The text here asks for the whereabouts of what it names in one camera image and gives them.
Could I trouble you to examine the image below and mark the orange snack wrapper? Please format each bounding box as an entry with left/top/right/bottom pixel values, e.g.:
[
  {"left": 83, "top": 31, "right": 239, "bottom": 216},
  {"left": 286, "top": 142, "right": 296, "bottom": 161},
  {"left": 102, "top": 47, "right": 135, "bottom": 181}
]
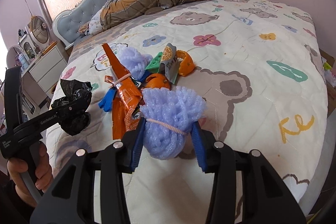
[{"left": 102, "top": 43, "right": 147, "bottom": 140}]

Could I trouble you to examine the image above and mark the orange peel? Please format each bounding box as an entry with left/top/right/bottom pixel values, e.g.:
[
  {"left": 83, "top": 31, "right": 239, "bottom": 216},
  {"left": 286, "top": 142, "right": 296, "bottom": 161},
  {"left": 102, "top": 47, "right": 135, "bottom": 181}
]
[
  {"left": 144, "top": 72, "right": 172, "bottom": 90},
  {"left": 175, "top": 50, "right": 196, "bottom": 77}
]

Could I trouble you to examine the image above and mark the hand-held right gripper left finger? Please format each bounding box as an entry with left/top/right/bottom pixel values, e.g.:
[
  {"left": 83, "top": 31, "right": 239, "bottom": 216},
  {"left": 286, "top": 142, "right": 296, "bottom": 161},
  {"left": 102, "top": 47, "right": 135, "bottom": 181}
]
[{"left": 29, "top": 116, "right": 146, "bottom": 224}]

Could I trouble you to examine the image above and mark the round vanity mirror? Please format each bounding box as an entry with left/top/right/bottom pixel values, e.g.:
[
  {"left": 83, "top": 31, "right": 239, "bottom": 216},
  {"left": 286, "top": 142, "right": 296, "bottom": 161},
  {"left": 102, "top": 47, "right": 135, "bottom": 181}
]
[{"left": 6, "top": 46, "right": 23, "bottom": 69}]

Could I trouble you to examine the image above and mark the purple foam fruit net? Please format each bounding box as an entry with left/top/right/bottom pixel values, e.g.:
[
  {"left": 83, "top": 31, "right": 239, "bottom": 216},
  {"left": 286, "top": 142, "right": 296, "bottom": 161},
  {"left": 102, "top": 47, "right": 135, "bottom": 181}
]
[
  {"left": 115, "top": 45, "right": 155, "bottom": 78},
  {"left": 140, "top": 86, "right": 208, "bottom": 161}
]

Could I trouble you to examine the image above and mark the black plastic bag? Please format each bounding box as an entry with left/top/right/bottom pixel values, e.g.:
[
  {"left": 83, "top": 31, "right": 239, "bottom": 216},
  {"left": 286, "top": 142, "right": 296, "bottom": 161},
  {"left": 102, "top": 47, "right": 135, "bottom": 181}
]
[{"left": 51, "top": 79, "right": 93, "bottom": 136}]

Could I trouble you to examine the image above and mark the row of cosmetic bottles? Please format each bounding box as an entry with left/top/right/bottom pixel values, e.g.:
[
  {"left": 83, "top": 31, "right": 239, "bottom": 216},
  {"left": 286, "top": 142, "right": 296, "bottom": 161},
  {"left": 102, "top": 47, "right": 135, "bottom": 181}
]
[{"left": 16, "top": 27, "right": 40, "bottom": 72}]

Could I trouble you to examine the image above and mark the electric fan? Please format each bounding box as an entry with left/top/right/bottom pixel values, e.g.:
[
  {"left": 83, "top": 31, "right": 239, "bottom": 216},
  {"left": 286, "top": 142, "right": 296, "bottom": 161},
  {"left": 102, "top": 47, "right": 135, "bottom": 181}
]
[{"left": 28, "top": 15, "right": 51, "bottom": 44}]

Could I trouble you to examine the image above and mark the blue tufted bed headboard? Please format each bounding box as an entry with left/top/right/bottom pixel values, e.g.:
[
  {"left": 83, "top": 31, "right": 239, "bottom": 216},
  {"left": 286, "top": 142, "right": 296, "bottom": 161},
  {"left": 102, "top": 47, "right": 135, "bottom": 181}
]
[{"left": 52, "top": 0, "right": 132, "bottom": 50}]

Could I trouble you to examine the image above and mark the grey patterned bed sheet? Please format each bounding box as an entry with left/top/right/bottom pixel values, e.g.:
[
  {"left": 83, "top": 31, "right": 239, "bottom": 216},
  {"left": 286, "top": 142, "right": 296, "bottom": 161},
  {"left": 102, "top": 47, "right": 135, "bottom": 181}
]
[{"left": 67, "top": 0, "right": 210, "bottom": 56}]

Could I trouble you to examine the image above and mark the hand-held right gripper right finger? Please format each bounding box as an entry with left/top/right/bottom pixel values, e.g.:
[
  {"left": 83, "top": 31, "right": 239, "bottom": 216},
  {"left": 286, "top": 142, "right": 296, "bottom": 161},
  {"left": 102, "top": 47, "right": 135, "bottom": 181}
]
[{"left": 192, "top": 122, "right": 307, "bottom": 224}]

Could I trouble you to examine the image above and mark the green packet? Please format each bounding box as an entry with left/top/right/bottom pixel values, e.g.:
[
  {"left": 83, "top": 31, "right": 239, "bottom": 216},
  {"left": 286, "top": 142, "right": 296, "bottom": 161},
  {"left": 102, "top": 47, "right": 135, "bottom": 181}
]
[{"left": 143, "top": 52, "right": 164, "bottom": 75}]

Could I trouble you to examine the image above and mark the open cardboard box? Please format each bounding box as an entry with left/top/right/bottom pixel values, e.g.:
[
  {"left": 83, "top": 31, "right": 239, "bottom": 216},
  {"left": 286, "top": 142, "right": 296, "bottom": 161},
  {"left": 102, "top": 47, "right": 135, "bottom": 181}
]
[{"left": 319, "top": 48, "right": 336, "bottom": 119}]

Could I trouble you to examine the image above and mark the person's left hand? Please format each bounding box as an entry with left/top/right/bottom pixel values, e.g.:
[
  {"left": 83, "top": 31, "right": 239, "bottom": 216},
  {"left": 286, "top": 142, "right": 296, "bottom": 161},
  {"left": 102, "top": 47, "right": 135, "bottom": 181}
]
[{"left": 7, "top": 141, "right": 54, "bottom": 207}]

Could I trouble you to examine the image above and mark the bed with cartoon quilt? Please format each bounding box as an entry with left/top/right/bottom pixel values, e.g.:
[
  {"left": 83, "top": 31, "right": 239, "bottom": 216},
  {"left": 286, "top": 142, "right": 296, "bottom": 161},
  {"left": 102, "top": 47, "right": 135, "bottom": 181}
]
[{"left": 46, "top": 0, "right": 328, "bottom": 224}]

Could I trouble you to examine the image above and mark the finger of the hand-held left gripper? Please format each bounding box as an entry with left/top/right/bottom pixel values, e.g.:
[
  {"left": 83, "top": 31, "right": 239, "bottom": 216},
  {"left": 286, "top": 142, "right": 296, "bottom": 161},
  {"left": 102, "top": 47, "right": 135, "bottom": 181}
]
[{"left": 51, "top": 97, "right": 92, "bottom": 122}]

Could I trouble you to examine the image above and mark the blue plastic wrapper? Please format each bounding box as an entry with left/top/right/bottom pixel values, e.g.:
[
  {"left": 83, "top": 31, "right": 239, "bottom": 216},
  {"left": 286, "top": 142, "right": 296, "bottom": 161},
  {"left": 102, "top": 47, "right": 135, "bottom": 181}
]
[{"left": 98, "top": 88, "right": 117, "bottom": 112}]

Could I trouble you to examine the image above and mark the grey snack packet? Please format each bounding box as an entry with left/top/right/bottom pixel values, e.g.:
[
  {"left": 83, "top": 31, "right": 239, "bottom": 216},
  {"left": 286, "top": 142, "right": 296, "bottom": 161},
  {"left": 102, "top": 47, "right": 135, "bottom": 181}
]
[{"left": 159, "top": 43, "right": 181, "bottom": 83}]

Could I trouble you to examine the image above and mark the floral pillow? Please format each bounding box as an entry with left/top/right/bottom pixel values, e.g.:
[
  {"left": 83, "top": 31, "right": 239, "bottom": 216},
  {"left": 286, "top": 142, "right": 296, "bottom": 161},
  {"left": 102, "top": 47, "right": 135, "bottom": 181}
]
[{"left": 79, "top": 10, "right": 105, "bottom": 38}]

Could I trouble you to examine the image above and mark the white nightstand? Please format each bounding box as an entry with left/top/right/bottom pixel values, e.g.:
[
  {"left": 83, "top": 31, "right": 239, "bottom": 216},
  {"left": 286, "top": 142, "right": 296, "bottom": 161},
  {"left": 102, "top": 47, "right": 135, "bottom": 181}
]
[{"left": 28, "top": 44, "right": 69, "bottom": 100}]

